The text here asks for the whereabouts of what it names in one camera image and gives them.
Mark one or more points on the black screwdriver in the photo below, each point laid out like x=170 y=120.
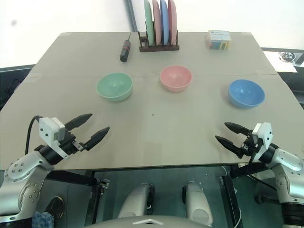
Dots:
x=125 y=51

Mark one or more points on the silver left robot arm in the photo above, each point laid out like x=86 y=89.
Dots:
x=26 y=166

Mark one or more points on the black shoe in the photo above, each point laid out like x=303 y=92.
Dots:
x=55 y=206

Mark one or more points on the silver left robot leg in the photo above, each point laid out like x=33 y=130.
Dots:
x=135 y=199

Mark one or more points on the silver right robot leg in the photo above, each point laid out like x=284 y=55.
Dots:
x=198 y=202

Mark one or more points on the silver robot leg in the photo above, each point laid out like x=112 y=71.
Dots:
x=198 y=202
x=135 y=199

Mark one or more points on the white paper sheet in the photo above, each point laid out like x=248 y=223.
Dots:
x=280 y=65

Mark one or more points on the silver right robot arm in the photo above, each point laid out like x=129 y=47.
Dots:
x=287 y=161

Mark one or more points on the blue checkered cloth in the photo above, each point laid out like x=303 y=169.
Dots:
x=42 y=219

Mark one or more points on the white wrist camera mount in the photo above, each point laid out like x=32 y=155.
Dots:
x=48 y=131
x=264 y=133

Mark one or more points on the clear box with colourful contents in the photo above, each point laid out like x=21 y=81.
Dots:
x=218 y=40

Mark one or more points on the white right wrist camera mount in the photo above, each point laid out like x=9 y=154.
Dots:
x=264 y=133

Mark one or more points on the red plate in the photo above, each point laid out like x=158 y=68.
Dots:
x=172 y=21

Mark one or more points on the green bowl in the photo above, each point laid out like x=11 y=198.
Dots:
x=114 y=86

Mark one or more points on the green plate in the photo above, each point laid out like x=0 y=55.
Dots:
x=148 y=21

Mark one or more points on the dark wooden plate rack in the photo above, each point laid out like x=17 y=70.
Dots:
x=158 y=48

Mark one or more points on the red bowl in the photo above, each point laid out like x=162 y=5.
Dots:
x=175 y=78

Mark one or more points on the blue bowl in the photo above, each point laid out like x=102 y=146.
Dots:
x=246 y=93

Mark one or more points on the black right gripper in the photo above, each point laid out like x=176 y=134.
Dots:
x=249 y=145

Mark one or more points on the blue plate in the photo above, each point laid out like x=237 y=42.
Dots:
x=164 y=21

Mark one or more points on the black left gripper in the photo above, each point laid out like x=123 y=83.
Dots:
x=70 y=142

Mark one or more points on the pale pink plate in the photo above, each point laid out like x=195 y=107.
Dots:
x=156 y=21

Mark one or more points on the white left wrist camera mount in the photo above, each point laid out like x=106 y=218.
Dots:
x=48 y=131

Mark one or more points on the grey robot torso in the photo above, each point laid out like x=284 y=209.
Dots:
x=147 y=223

